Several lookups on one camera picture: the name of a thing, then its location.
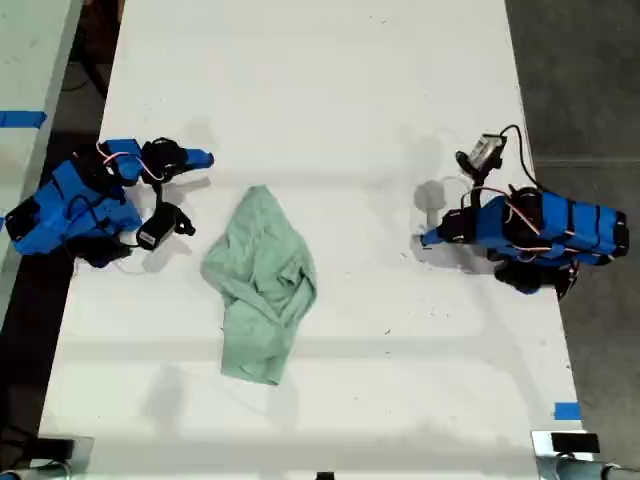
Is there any black camera box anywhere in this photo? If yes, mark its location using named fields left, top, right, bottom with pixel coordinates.
left=454, top=132, right=507, bottom=177
left=135, top=202, right=197, bottom=252

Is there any pale green T-shirt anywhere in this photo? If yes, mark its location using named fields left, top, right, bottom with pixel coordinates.
left=199, top=183, right=319, bottom=387

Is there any metal table clamp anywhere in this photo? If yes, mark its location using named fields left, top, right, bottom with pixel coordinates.
left=28, top=435, right=96, bottom=480
left=530, top=429, right=609, bottom=480

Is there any short blue tape piece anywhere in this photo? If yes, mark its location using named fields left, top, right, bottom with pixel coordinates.
left=553, top=400, right=583, bottom=422

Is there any long blue tape strip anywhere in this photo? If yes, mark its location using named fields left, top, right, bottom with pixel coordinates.
left=0, top=110, right=49, bottom=131

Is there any thin dark floor cable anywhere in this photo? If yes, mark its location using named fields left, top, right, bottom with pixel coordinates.
left=62, top=47, right=104, bottom=95

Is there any black camera cable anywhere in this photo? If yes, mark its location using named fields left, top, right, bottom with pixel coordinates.
left=499, top=124, right=539, bottom=189

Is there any thin white cable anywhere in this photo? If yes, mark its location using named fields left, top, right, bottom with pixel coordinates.
left=438, top=173, right=476, bottom=194

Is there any small black box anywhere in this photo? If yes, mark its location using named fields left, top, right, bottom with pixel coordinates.
left=550, top=432, right=601, bottom=454

